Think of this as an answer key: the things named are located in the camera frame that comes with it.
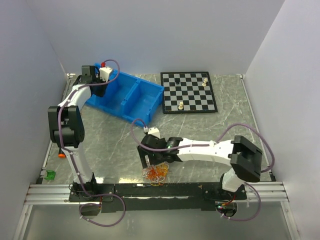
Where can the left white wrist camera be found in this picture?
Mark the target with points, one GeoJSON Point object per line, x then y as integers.
{"type": "Point", "coordinates": [105, 73]}

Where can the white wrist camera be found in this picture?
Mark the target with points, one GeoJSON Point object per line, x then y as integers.
{"type": "Point", "coordinates": [154, 131]}
{"type": "Point", "coordinates": [105, 73]}

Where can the orange-tipped marker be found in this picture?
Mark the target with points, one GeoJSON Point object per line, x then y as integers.
{"type": "Point", "coordinates": [61, 154]}

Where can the blue three-compartment plastic bin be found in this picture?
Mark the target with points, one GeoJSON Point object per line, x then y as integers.
{"type": "Point", "coordinates": [129, 98]}

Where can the black chess pawn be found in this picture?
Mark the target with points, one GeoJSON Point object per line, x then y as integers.
{"type": "Point", "coordinates": [177, 81]}

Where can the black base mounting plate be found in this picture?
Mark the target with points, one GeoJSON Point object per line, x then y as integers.
{"type": "Point", "coordinates": [169, 196]}

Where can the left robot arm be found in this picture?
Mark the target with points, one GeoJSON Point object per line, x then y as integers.
{"type": "Point", "coordinates": [67, 130]}

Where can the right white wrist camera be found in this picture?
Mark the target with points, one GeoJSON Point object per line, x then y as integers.
{"type": "Point", "coordinates": [154, 131]}

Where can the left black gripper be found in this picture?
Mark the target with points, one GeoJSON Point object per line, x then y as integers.
{"type": "Point", "coordinates": [102, 93]}

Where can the white chess piece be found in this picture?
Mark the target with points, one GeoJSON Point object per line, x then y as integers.
{"type": "Point", "coordinates": [181, 106]}
{"type": "Point", "coordinates": [205, 81]}

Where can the aluminium rail frame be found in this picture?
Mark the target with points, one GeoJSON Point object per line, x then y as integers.
{"type": "Point", "coordinates": [60, 194]}

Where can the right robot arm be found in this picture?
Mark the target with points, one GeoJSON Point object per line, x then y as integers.
{"type": "Point", "coordinates": [242, 156]}

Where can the white chess piece far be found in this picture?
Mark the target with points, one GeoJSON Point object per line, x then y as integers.
{"type": "Point", "coordinates": [205, 81]}

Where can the green translucent plastic piece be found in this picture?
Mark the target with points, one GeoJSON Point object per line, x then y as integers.
{"type": "Point", "coordinates": [49, 175]}

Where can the white chess piece near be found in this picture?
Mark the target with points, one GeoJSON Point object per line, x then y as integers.
{"type": "Point", "coordinates": [181, 106]}

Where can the black and white chessboard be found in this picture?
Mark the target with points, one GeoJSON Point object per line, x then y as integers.
{"type": "Point", "coordinates": [196, 98]}

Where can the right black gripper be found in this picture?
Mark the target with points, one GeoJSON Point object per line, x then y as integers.
{"type": "Point", "coordinates": [143, 152]}

